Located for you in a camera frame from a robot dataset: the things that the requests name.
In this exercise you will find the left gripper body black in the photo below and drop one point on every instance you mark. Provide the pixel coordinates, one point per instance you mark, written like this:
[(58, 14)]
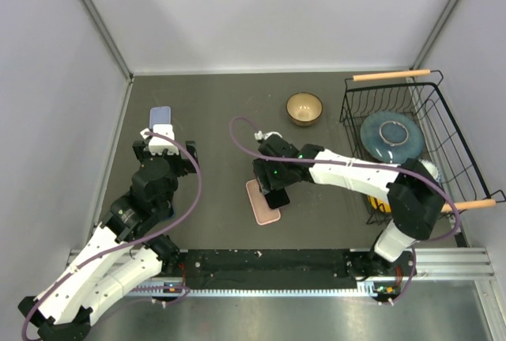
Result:
[(180, 165)]

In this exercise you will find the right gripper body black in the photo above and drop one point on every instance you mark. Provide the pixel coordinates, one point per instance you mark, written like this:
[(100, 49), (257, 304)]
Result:
[(276, 175)]

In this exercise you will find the pink phone case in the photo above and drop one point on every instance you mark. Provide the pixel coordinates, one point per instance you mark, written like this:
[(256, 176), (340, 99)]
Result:
[(264, 215)]

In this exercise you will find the lavender phone case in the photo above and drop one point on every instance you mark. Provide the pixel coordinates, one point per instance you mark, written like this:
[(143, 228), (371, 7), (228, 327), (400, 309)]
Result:
[(160, 115)]

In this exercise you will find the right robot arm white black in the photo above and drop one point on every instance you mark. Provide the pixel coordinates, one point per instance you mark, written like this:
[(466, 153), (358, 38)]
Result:
[(409, 189)]

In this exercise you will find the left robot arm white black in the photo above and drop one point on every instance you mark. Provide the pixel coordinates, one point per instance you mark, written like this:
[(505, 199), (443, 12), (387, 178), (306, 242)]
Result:
[(124, 250)]

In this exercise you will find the tan ceramic bowl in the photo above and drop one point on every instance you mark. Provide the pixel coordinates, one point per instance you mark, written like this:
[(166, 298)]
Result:
[(304, 109)]

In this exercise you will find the yellow bowl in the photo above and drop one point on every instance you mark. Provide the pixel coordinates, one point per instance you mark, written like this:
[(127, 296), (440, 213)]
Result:
[(378, 206)]

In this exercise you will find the blue ceramic plate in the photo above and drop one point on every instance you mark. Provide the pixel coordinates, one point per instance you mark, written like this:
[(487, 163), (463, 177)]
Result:
[(391, 137)]

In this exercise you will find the blue white patterned bowl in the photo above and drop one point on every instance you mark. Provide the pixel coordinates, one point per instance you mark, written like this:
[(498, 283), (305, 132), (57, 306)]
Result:
[(432, 169)]

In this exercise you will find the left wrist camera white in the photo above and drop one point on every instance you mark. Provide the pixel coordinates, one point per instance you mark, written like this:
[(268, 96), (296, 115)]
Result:
[(158, 139)]

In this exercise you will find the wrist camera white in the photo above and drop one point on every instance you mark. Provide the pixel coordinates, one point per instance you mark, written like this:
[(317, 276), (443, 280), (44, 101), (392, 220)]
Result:
[(158, 139), (261, 136)]

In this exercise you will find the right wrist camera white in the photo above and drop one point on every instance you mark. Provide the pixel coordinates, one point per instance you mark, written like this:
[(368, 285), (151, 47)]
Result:
[(261, 136)]

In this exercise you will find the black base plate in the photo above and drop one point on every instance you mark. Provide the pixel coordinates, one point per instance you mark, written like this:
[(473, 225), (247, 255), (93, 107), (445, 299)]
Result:
[(269, 269)]

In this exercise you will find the black wire basket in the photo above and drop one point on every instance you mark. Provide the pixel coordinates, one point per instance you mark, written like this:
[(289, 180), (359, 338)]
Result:
[(416, 94)]

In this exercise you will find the aluminium rail frame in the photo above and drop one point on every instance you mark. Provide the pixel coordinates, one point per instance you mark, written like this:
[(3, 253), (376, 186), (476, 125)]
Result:
[(384, 283)]

